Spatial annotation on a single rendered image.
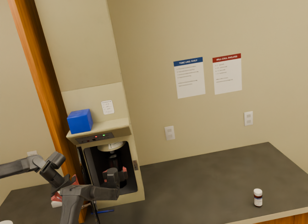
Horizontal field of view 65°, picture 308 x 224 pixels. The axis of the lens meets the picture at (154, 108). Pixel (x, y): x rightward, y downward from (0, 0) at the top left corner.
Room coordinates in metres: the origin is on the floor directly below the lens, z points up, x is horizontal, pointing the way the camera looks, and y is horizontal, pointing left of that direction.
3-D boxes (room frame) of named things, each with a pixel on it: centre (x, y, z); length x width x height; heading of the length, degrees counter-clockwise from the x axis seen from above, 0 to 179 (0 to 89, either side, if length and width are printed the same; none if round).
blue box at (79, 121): (1.19, 0.39, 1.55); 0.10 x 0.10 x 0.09; 3
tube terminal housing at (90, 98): (1.38, 0.31, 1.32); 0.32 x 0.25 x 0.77; 93
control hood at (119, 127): (1.20, 0.30, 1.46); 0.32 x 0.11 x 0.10; 93
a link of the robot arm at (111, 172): (1.11, 0.29, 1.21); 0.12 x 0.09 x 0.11; 172
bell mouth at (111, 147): (1.36, 0.29, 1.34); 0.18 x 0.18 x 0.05
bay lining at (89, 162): (1.38, 0.31, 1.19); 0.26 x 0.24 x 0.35; 93
